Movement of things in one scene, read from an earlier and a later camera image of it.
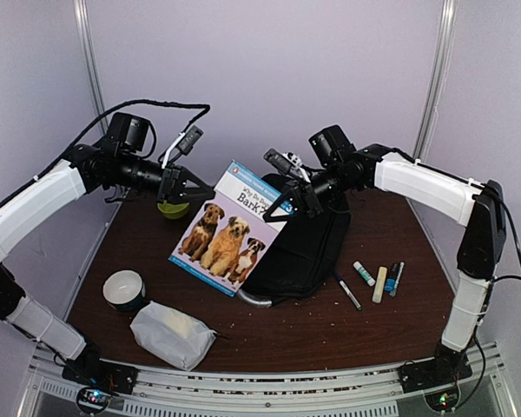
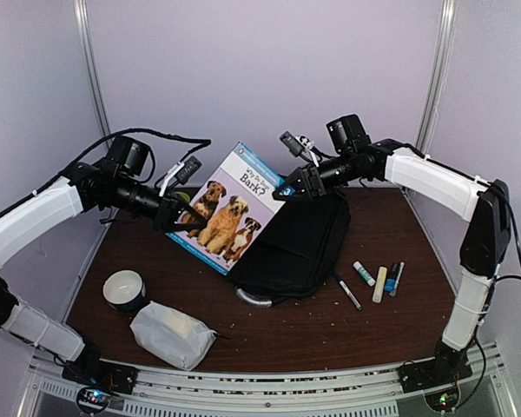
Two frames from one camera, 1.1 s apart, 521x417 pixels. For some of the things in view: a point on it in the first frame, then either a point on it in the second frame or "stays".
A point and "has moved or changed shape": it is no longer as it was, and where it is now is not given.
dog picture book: x=231 y=234 has moved or changed shape
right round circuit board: x=444 y=400 stays
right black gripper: x=303 y=196 to x=316 y=188
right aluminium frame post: x=438 y=76 stays
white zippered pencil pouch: x=183 y=338 stays
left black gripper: x=166 y=190 to x=167 y=213
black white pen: x=398 y=278 stays
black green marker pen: x=348 y=291 stays
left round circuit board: x=93 y=400 stays
